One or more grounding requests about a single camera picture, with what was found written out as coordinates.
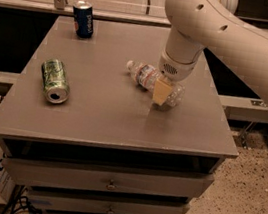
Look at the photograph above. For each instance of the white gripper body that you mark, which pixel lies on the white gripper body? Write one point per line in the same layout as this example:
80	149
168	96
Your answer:
175	68

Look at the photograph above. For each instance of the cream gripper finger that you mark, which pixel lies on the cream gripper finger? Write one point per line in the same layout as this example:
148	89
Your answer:
162	89

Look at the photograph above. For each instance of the clear plastic water bottle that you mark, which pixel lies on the clear plastic water bottle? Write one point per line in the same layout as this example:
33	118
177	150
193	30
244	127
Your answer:
146	75

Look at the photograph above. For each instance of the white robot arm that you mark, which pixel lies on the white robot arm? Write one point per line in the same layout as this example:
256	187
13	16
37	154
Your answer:
199	24

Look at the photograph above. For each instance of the grey drawer cabinet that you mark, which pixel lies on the grey drawer cabinet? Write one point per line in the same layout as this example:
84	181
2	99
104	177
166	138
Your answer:
108	149

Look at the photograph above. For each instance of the blue Pepsi can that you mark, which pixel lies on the blue Pepsi can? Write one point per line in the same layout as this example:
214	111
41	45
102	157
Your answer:
83	19

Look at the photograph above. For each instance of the green soda can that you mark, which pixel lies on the green soda can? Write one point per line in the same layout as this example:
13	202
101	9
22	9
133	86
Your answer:
55	83

